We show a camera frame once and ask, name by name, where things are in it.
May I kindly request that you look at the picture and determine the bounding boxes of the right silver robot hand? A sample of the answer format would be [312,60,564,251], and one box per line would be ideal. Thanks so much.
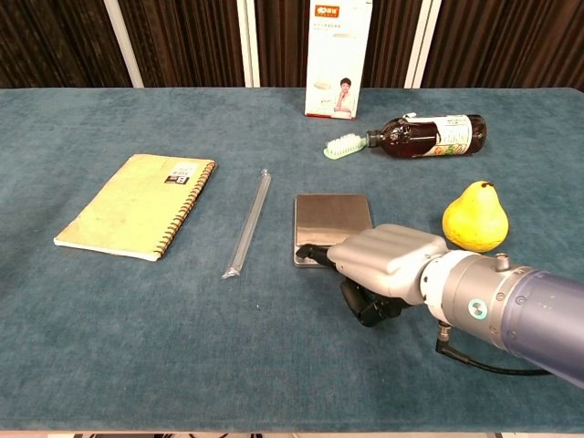
[295,223,451,328]

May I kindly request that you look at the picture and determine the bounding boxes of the yellow pear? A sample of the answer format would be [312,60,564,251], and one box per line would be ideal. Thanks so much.
[441,180,510,254]

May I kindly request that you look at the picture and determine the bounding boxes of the silver digital kitchen scale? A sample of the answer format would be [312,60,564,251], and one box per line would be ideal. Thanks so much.
[293,193,375,269]

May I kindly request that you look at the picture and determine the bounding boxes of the green scrub brush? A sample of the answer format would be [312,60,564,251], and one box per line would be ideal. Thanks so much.
[323,132,369,161]

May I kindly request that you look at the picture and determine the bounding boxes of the dark brown labelled bottle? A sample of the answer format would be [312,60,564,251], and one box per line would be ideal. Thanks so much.
[365,113,488,160]

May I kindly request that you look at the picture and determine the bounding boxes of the clear plastic straw tube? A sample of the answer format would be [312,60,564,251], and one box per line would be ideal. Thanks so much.
[221,168,273,280]

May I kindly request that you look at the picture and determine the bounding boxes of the white orange carton box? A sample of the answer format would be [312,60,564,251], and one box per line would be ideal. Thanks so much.
[304,0,373,120]

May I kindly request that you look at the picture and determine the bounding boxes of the teal table cloth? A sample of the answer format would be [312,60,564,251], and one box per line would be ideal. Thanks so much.
[0,87,584,433]

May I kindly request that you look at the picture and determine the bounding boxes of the yellow spiral notebook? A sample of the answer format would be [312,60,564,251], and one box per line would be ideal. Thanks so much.
[53,153,218,263]

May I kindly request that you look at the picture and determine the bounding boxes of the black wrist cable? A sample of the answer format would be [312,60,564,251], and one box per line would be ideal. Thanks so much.
[435,321,551,378]

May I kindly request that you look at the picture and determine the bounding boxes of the white partition frame post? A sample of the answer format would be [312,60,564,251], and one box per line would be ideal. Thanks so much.
[235,0,261,89]
[403,0,443,89]
[102,0,145,89]

